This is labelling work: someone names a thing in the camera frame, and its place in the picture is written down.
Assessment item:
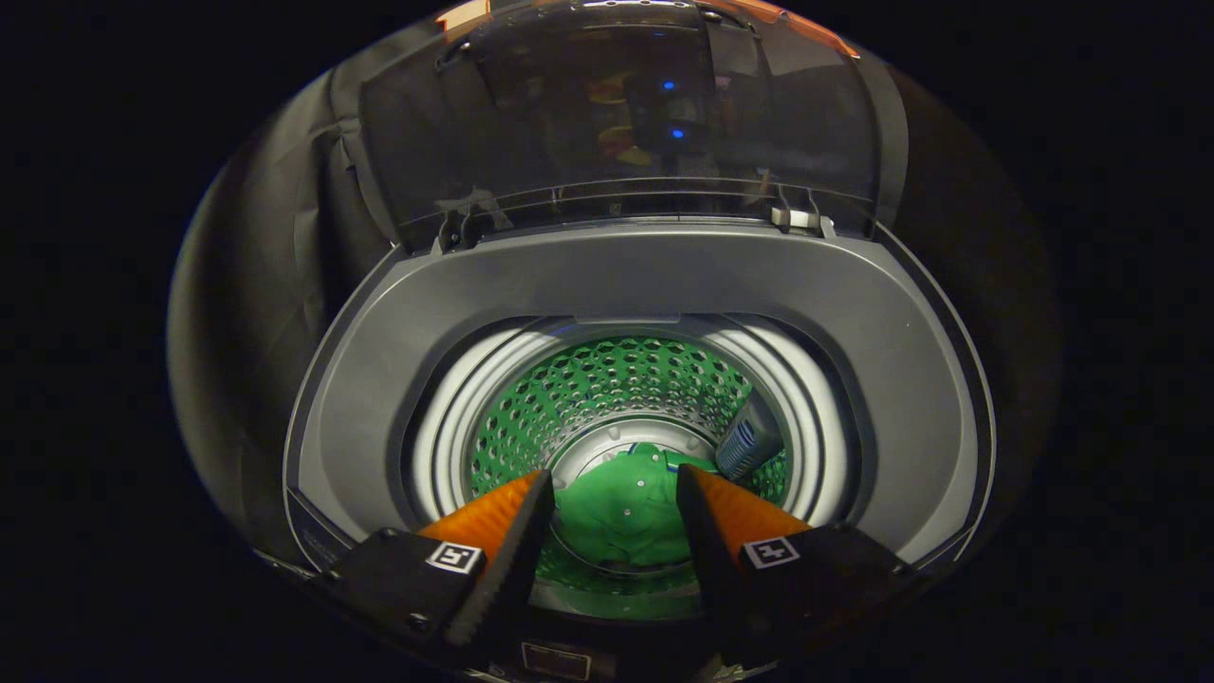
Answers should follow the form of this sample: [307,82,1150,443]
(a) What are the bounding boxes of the black backdrop cloth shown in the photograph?
[169,14,1063,589]

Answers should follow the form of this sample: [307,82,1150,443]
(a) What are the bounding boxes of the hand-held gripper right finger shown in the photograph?
[676,464,917,666]

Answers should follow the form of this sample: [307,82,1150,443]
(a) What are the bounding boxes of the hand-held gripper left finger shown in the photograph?
[313,470,557,649]

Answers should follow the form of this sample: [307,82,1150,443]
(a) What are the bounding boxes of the green polo shirt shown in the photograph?
[552,441,724,570]

